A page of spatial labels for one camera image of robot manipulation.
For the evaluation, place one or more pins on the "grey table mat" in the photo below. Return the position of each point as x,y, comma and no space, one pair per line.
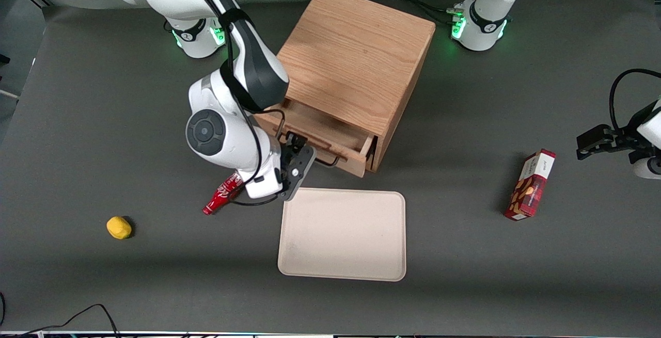
103,121

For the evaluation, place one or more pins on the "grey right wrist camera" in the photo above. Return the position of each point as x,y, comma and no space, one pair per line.
299,170

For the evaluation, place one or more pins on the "red cookie box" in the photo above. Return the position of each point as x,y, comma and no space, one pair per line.
529,188

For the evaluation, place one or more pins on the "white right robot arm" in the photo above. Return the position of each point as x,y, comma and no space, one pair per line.
227,121

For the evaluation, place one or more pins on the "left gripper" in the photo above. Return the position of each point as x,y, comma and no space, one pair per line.
622,138

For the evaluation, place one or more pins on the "beige plastic tray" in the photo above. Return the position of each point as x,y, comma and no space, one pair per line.
342,235

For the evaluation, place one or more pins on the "yellow lemon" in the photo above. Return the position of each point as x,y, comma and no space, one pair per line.
119,227

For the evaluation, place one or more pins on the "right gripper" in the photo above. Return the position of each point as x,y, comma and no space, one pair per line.
289,148

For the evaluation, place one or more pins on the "wooden drawer with light interior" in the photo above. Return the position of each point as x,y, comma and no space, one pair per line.
330,131

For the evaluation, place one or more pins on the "oak wooden drawer cabinet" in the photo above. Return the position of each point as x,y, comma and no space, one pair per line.
356,54

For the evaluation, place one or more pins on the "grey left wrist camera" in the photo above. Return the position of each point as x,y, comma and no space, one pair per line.
648,168

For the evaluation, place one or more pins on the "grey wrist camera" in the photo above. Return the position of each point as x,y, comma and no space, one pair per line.
299,170
648,168

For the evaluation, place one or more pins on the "red cola bottle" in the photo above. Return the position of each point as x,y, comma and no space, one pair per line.
219,198

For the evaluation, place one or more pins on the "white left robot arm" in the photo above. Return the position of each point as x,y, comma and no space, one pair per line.
488,13

